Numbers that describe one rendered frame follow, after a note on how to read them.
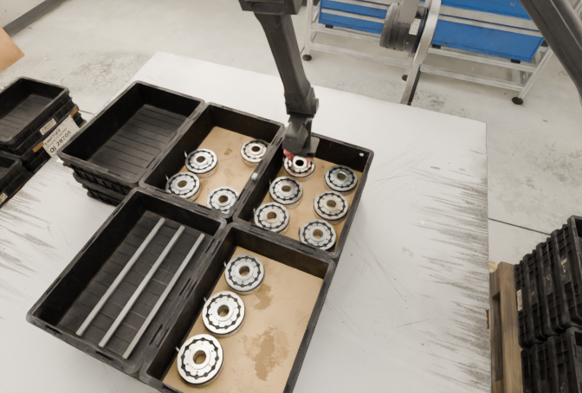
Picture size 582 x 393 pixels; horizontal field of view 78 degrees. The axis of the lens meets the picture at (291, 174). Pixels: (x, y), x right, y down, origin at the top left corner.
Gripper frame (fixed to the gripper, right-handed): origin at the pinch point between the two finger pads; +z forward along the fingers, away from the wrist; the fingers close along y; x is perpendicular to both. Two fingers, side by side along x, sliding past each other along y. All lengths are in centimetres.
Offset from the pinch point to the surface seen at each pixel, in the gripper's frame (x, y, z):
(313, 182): -3.9, 5.9, 4.0
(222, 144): 3.7, -28.9, 4.1
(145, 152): -7, -52, 4
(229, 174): -8.3, -21.4, 4.1
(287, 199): -14.8, -0.2, 1.1
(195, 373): -65, -7, 1
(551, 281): 5, 101, 45
